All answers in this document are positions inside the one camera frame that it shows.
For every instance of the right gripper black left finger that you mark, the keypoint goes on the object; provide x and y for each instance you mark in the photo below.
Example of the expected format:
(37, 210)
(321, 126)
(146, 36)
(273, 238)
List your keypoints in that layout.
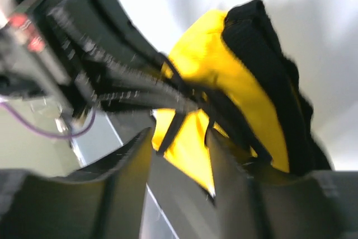
(102, 200)

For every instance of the yellow bra with black straps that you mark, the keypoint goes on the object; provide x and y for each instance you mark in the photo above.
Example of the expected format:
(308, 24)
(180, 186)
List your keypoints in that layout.
(248, 91)

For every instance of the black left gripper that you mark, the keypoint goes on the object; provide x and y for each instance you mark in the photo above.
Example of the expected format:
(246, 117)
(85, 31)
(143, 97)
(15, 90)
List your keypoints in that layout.
(41, 57)

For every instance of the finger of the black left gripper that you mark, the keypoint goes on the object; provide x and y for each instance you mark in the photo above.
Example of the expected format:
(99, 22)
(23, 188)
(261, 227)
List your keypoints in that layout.
(115, 16)
(121, 78)

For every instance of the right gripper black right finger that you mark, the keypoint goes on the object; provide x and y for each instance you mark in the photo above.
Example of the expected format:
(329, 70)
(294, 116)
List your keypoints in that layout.
(255, 200)

